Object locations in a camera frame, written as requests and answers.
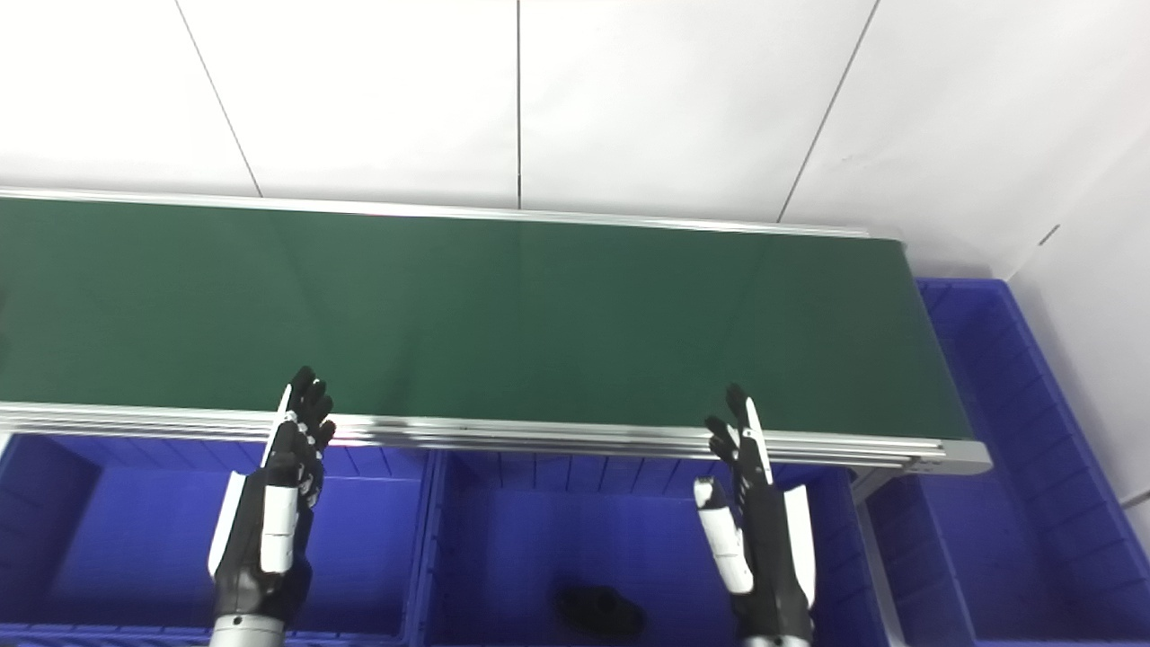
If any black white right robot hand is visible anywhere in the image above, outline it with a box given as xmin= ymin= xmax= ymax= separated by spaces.
xmin=692 ymin=384 xmax=818 ymax=644

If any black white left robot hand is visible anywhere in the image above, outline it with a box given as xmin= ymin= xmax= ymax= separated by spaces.
xmin=208 ymin=366 xmax=338 ymax=630

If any aluminium conveyor leg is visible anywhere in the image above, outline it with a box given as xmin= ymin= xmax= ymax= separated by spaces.
xmin=847 ymin=467 xmax=910 ymax=647

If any blue plastic bin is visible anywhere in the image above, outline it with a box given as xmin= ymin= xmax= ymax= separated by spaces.
xmin=0 ymin=431 xmax=434 ymax=647
xmin=409 ymin=449 xmax=892 ymax=647
xmin=862 ymin=277 xmax=1150 ymax=647

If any black part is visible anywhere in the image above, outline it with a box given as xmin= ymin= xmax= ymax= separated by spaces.
xmin=556 ymin=584 xmax=647 ymax=640

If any green conveyor belt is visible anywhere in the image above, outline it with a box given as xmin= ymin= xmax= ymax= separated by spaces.
xmin=0 ymin=187 xmax=994 ymax=477

